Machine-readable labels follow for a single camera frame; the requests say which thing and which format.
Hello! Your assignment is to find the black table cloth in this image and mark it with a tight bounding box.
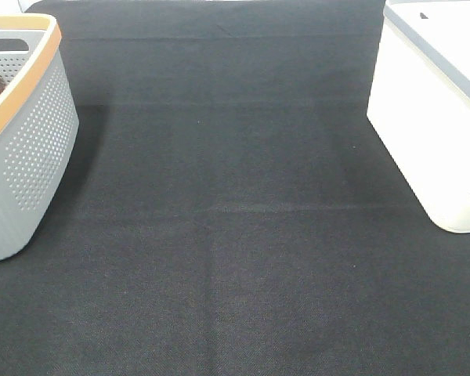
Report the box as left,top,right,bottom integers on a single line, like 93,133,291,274
0,1,470,375

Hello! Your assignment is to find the grey perforated laundry basket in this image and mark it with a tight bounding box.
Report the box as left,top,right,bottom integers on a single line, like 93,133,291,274
0,13,79,261

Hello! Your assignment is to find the white basket with grey rim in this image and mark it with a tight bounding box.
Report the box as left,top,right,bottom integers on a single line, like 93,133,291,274
367,1,470,233

